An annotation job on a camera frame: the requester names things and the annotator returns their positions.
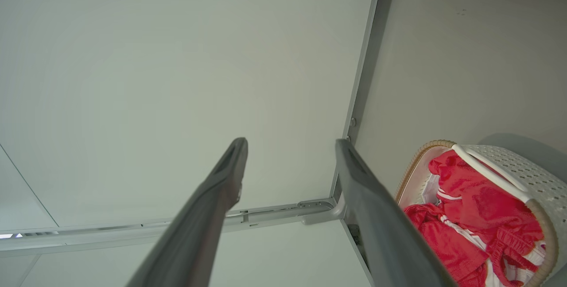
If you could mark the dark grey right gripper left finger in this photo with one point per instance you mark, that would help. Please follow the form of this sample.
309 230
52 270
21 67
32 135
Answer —
199 234

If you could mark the grey partition base rail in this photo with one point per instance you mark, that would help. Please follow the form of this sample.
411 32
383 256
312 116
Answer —
370 48

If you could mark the red number 23 jersey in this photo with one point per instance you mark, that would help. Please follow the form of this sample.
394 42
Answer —
443 247

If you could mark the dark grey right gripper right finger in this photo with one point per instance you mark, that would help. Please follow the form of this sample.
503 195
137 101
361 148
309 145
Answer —
381 234

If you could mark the white perforated laundry basket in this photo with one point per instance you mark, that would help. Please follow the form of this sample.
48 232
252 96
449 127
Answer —
531 172

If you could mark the red garment with white panel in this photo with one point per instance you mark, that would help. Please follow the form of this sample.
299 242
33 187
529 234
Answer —
483 198

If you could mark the grey curved partition foot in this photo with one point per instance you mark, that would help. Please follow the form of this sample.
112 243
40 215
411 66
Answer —
325 212

